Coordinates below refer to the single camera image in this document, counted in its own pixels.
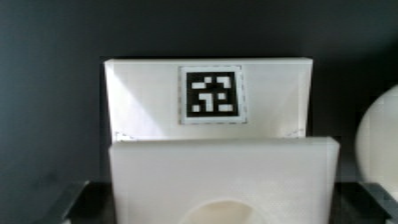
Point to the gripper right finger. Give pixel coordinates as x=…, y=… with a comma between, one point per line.
x=364, y=205

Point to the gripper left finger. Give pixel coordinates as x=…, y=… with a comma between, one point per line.
x=83, y=205

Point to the white lamp bulb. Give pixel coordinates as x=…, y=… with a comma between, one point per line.
x=376, y=142

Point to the white lamp base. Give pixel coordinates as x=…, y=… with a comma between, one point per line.
x=215, y=163

